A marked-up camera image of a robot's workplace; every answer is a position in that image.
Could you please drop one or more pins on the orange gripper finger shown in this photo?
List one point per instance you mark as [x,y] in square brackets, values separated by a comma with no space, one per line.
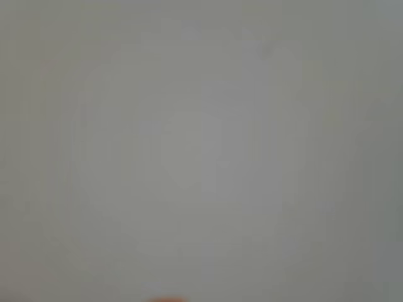
[166,299]

